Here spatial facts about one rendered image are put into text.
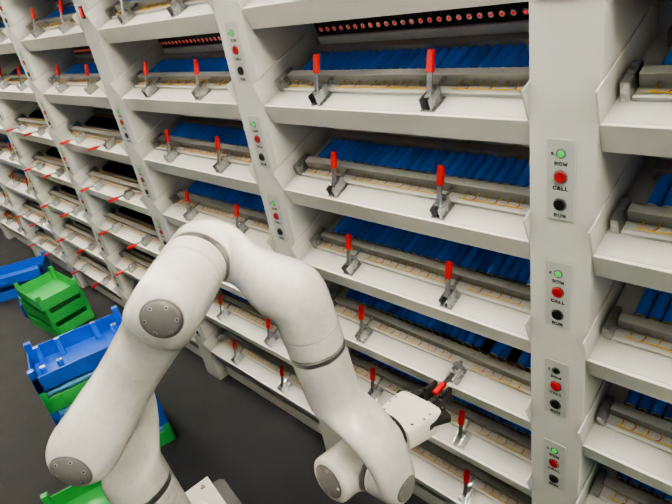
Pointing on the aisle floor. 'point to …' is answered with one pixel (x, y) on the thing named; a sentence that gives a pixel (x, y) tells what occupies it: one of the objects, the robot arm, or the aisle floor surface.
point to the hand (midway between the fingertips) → (437, 393)
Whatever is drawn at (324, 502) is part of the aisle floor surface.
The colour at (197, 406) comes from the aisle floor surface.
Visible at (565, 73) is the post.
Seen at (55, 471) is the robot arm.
